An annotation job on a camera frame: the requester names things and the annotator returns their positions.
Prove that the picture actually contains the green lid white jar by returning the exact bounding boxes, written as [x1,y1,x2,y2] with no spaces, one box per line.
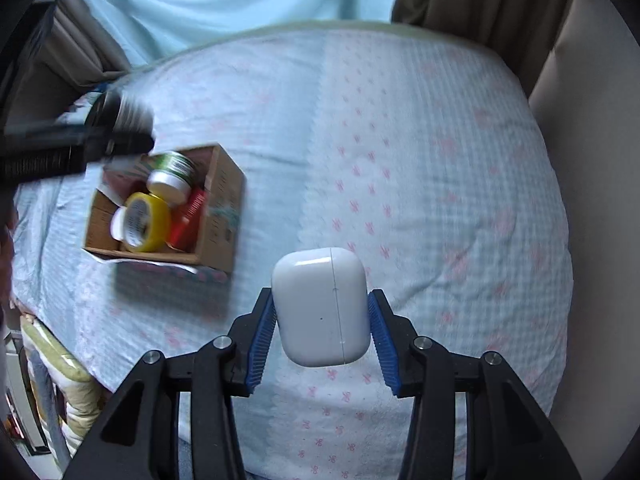
[146,152,196,206]

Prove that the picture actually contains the yellow tape roll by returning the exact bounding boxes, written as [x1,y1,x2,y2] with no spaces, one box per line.
[122,192,171,252]

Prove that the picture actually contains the red medicine box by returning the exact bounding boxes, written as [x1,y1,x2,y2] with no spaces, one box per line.
[166,188,206,252]

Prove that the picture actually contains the white earbuds case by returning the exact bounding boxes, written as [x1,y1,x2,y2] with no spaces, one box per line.
[271,247,371,367]

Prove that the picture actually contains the green floral quilt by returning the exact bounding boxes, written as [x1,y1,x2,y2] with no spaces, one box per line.
[21,314,105,469]

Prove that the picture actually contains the left brown curtain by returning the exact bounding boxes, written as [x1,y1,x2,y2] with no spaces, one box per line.
[8,0,134,91]

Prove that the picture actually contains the brown curtain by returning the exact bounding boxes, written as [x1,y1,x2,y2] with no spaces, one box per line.
[392,0,572,94]
[8,0,134,91]

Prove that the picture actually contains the open cardboard box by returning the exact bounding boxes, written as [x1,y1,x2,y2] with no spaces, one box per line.
[84,144,245,274]

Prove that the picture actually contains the light blue checkered bedsheet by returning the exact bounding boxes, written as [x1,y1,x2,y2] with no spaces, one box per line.
[14,26,573,410]

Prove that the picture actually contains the right brown curtain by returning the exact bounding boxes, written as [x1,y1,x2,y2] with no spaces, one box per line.
[392,0,572,94]

